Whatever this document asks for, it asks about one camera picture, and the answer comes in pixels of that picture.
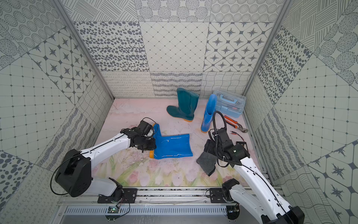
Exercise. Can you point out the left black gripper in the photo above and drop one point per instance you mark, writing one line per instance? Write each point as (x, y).
(147, 143)

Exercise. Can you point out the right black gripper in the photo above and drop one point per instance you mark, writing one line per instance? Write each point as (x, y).
(209, 146)

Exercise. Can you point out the grey microfibre cloth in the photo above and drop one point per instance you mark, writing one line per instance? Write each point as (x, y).
(207, 162)

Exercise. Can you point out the blue rubber boot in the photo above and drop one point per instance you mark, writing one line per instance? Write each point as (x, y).
(177, 146)
(208, 113)

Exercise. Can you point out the green rubber boot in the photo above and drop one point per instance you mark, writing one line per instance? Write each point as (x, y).
(187, 104)

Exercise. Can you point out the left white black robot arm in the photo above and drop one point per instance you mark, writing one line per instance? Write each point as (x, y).
(74, 174)

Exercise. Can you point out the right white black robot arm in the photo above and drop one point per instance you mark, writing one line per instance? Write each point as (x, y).
(265, 204)

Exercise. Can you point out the light blue plastic toolbox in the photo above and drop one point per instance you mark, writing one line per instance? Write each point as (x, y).
(230, 104)

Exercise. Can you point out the white ventilation grille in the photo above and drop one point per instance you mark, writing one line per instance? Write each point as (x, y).
(147, 210)

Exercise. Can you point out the orange handled pliers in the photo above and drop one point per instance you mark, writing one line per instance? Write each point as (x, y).
(235, 124)

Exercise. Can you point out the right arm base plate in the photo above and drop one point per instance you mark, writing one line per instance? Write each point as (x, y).
(218, 195)

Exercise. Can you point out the aluminium mounting rail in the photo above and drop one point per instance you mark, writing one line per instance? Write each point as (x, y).
(153, 196)

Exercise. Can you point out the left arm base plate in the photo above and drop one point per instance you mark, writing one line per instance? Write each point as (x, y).
(126, 195)

